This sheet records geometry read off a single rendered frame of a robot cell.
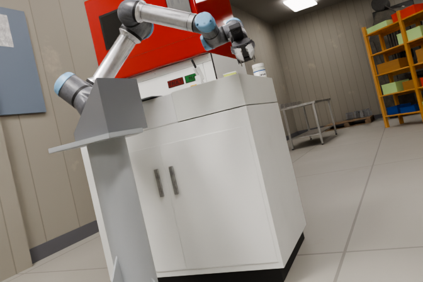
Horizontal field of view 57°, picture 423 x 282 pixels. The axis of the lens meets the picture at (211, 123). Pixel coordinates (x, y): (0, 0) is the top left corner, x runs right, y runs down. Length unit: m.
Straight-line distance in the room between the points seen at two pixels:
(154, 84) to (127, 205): 1.21
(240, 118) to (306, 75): 10.47
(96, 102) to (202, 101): 0.50
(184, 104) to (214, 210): 0.52
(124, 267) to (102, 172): 0.39
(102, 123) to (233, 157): 0.60
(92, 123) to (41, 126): 2.39
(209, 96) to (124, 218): 0.65
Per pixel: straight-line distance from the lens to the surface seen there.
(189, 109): 1.86
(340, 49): 12.08
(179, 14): 1.68
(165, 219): 2.01
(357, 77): 11.98
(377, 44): 10.85
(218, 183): 1.84
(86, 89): 1.72
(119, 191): 1.63
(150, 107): 1.96
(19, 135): 3.83
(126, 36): 1.89
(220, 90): 1.79
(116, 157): 1.63
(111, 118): 1.60
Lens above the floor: 0.74
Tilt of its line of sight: 1 degrees up
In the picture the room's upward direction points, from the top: 13 degrees counter-clockwise
